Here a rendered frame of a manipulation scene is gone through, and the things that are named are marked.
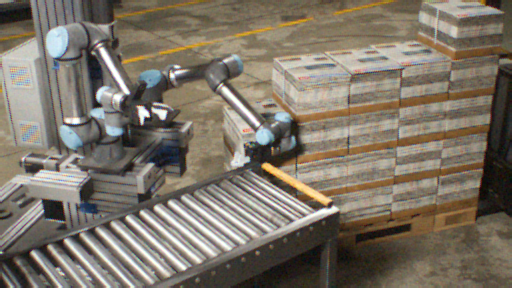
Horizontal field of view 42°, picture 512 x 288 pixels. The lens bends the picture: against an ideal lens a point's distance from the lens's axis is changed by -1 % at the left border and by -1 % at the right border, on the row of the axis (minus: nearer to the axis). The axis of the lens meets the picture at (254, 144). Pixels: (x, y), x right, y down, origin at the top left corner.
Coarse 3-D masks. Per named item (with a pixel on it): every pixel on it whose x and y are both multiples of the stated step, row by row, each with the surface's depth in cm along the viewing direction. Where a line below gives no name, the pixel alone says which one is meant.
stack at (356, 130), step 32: (224, 128) 358; (320, 128) 339; (352, 128) 345; (384, 128) 352; (416, 128) 357; (320, 160) 347; (352, 160) 353; (384, 160) 359; (416, 160) 367; (288, 192) 349; (352, 192) 363; (384, 192) 369; (416, 192) 376; (384, 224) 378; (416, 224) 386
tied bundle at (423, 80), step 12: (408, 72) 341; (420, 72) 343; (432, 72) 346; (444, 72) 349; (408, 84) 345; (420, 84) 347; (432, 84) 349; (444, 84) 351; (408, 96) 347; (420, 96) 350
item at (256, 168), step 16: (224, 176) 291; (176, 192) 279; (192, 192) 280; (128, 208) 268; (144, 208) 268; (80, 224) 257; (96, 224) 257; (144, 224) 270; (48, 240) 248; (0, 256) 239; (16, 256) 239; (48, 256) 248; (16, 272) 242
